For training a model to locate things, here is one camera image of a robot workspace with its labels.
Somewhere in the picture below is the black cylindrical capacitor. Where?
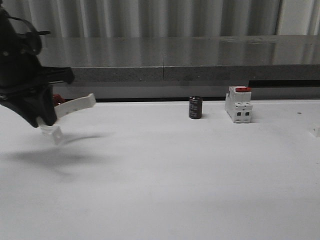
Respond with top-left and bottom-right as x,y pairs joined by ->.
188,96 -> 203,120

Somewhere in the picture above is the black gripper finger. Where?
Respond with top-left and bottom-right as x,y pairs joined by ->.
38,85 -> 57,126
0,96 -> 42,128

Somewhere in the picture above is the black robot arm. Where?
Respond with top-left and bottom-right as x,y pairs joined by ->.
0,7 -> 75,128

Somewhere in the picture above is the brass valve red handwheel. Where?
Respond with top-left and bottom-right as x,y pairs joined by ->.
52,94 -> 66,107

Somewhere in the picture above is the white circuit breaker red switch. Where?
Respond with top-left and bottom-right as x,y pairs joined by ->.
225,86 -> 253,124

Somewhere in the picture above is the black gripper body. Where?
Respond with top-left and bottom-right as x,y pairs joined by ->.
0,47 -> 75,100

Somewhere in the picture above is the grey stone counter ledge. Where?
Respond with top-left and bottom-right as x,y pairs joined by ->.
37,35 -> 320,101

